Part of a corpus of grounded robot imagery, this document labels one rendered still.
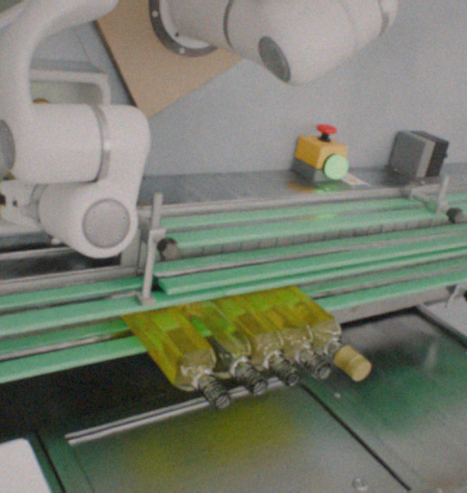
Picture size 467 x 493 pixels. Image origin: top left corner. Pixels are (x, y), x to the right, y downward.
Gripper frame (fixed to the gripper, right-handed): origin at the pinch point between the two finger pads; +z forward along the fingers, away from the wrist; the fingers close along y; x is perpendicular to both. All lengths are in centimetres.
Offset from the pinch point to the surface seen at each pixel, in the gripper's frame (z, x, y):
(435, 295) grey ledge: 5, -35, 95
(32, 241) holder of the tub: 9.4, -9.6, 2.7
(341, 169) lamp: -1, -1, 57
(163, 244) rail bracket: -14.7, -6.6, 12.9
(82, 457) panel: -12.2, -35.0, 1.0
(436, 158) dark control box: 1, -1, 86
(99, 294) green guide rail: -3.1, -15.8, 8.3
